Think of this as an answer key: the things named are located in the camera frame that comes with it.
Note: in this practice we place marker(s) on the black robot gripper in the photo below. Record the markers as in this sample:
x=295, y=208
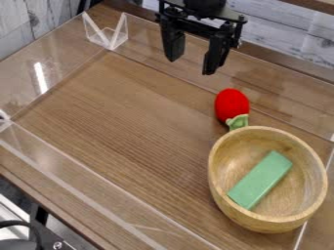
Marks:
x=199, y=17

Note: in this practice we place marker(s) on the green rectangular block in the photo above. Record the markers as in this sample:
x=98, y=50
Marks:
x=259, y=181

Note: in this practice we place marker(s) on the light wooden bowl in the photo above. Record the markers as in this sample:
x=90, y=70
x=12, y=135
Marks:
x=292, y=201

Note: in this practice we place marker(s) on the red plush strawberry toy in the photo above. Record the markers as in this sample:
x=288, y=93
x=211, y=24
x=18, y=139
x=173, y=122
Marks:
x=232, y=108

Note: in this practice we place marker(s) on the clear acrylic corner bracket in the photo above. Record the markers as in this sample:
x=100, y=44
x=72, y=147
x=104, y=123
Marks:
x=105, y=37

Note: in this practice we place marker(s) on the black metal table frame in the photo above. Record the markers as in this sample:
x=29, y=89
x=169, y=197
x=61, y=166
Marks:
x=50, y=240

